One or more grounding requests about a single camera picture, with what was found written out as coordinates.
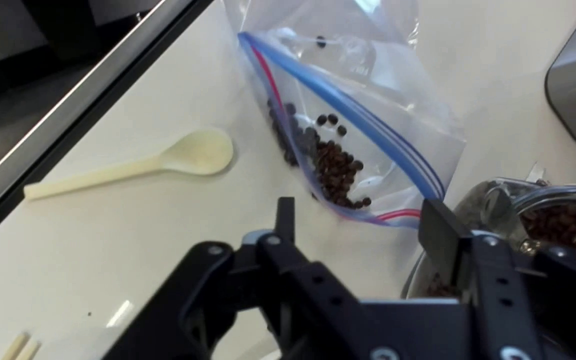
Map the wooden chopstick pair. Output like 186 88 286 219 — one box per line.
0 333 42 360

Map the clear zip plastic bag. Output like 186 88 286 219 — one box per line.
223 0 466 228

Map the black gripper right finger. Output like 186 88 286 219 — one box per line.
418 198 576 360

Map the glass jar of coffee beans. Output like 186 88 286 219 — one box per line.
401 178 576 302

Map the cream plastic spoon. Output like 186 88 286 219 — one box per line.
25 129 235 200

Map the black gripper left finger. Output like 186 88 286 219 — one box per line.
105 197 368 360

